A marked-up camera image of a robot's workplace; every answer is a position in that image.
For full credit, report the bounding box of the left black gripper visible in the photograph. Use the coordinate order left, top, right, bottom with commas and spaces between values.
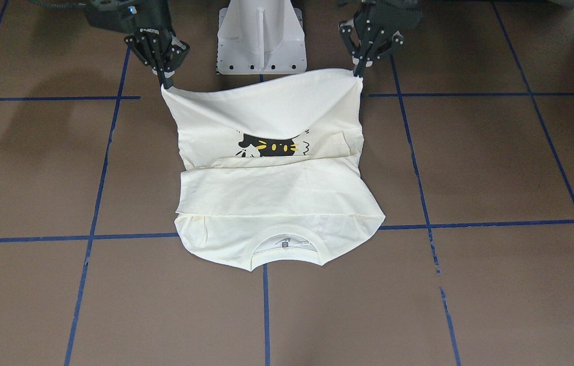
339, 1, 424, 77

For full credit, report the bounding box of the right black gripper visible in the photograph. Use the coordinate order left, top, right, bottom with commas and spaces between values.
84, 1, 190, 89

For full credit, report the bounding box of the cream long-sleeve cat shirt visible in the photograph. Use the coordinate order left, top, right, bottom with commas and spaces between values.
162, 69, 385, 271

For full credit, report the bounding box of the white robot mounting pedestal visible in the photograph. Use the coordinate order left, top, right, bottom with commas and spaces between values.
216, 1, 307, 75

